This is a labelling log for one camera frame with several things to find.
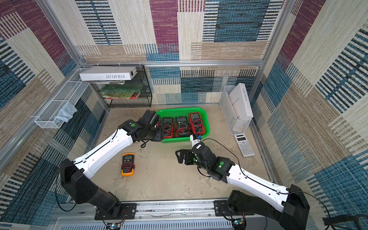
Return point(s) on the light blue cloth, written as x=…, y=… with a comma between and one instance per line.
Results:
x=65, y=113

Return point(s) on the yellow multimeter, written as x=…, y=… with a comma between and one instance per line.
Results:
x=127, y=167

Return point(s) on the black wire shelf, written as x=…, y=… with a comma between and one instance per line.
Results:
x=141, y=99

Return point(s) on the white folio box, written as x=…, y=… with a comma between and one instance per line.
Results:
x=108, y=73

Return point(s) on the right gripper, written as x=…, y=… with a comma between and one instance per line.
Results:
x=188, y=156

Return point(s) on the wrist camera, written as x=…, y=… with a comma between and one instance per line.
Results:
x=195, y=139
x=149, y=120

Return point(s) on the white box in holder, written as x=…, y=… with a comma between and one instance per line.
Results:
x=240, y=102

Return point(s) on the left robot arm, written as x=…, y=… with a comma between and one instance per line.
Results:
x=75, y=176

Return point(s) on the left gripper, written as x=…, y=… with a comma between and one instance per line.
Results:
x=160, y=134

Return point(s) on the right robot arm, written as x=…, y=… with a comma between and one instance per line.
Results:
x=286, y=205

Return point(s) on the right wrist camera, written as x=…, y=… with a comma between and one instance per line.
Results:
x=195, y=139

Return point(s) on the green book on shelf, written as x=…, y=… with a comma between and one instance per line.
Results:
x=118, y=91

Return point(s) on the large red multimeter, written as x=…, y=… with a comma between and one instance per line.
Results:
x=168, y=127

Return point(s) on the black multimeter with leads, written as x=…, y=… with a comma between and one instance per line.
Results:
x=159, y=131

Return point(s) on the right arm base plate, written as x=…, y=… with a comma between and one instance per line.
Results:
x=220, y=208

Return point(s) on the clear file holder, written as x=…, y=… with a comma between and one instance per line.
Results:
x=235, y=126

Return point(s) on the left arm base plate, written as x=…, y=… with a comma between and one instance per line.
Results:
x=124, y=211

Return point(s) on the green plastic basket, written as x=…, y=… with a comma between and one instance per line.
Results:
x=178, y=112

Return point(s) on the white wire wall basket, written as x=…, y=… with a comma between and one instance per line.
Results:
x=70, y=92

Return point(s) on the small red multimeter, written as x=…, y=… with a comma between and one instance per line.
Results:
x=196, y=123

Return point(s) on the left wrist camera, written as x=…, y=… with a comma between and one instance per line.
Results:
x=149, y=120

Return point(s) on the white calculator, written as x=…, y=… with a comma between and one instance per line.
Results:
x=244, y=145

